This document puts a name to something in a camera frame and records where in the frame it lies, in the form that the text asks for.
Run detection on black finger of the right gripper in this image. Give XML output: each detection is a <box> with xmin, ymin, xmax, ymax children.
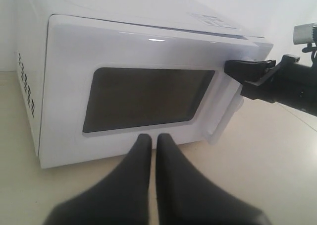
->
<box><xmin>224</xmin><ymin>60</ymin><xmax>276</xmax><ymax>82</ymax></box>
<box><xmin>241</xmin><ymin>55</ymin><xmax>300</xmax><ymax>103</ymax></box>

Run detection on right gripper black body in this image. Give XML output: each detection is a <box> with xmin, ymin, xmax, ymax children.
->
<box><xmin>272</xmin><ymin>57</ymin><xmax>317</xmax><ymax>116</ymax></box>

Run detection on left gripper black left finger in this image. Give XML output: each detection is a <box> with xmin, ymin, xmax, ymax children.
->
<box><xmin>44</xmin><ymin>134</ymin><xmax>152</xmax><ymax>225</ymax></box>

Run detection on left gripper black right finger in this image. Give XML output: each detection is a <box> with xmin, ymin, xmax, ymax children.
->
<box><xmin>156</xmin><ymin>133</ymin><xmax>271</xmax><ymax>225</ymax></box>

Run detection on white microwave door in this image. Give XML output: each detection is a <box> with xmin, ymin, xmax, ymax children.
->
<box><xmin>39</xmin><ymin>15</ymin><xmax>259</xmax><ymax>169</ymax></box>

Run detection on white microwave oven body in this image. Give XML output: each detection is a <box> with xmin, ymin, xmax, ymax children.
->
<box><xmin>17</xmin><ymin>0</ymin><xmax>272</xmax><ymax>157</ymax></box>

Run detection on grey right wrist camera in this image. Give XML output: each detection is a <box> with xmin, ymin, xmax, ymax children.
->
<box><xmin>293</xmin><ymin>23</ymin><xmax>317</xmax><ymax>45</ymax></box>

